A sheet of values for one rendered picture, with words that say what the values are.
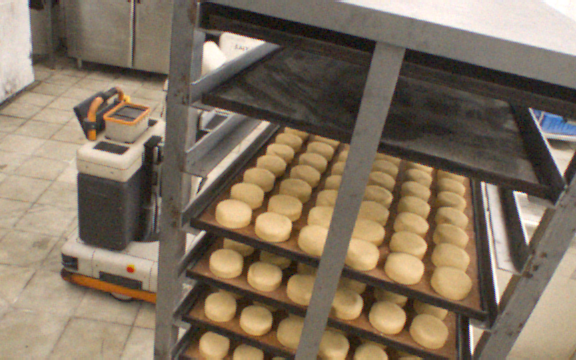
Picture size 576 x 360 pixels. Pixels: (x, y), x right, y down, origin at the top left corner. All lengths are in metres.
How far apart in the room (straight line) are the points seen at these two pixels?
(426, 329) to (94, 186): 1.92
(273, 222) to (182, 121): 0.19
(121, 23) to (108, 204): 3.34
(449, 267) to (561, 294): 1.95
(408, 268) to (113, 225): 1.97
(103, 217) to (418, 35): 2.13
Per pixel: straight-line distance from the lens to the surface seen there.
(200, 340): 0.88
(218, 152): 0.69
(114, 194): 2.39
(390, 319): 0.72
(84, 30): 5.68
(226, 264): 0.74
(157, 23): 5.42
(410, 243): 0.72
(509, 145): 0.71
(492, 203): 0.75
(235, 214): 0.68
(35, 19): 6.31
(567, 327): 2.77
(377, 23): 0.51
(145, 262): 2.54
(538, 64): 0.52
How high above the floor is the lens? 1.89
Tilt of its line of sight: 29 degrees down
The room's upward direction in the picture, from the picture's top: 11 degrees clockwise
